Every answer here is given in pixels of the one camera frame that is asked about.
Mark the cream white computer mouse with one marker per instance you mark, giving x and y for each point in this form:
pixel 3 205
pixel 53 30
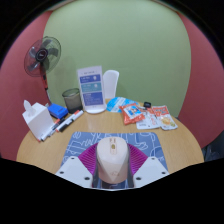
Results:
pixel 112 161

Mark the red snack packet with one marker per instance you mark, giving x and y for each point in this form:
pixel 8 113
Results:
pixel 132 114

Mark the small black object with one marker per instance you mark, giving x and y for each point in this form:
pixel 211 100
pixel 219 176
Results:
pixel 147 105

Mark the black standing fan red pole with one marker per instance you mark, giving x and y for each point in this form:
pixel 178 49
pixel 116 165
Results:
pixel 41 55

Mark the blue whiteboard eraser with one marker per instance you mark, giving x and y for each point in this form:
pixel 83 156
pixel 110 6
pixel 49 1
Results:
pixel 58 111

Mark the blue-grey patterned mouse pad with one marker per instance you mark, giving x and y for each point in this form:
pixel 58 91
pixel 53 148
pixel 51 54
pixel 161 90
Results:
pixel 80 141

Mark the orange snack packet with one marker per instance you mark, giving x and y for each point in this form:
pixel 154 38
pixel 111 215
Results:
pixel 165 118

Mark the white tissue box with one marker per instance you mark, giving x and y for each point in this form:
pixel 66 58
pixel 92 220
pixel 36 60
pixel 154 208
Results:
pixel 38 121

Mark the whiteboard marker red cap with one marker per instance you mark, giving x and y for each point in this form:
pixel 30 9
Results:
pixel 49 130
pixel 76 116

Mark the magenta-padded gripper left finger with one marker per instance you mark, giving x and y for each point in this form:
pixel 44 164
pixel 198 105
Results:
pixel 75 170

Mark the light blue snack packet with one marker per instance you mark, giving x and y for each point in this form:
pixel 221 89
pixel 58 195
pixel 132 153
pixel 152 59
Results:
pixel 116 103

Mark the dark mesh pen cup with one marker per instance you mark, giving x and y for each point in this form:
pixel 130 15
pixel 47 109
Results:
pixel 72 101

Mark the white snack packet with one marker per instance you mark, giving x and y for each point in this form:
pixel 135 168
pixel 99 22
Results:
pixel 148 122

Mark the acrylic sign stand blue cards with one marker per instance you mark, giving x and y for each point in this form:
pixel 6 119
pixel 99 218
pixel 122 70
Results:
pixel 91 90

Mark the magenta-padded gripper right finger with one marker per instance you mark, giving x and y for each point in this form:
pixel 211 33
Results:
pixel 150 170

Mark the white chair back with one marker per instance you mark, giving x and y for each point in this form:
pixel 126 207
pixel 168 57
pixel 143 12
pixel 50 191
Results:
pixel 111 83

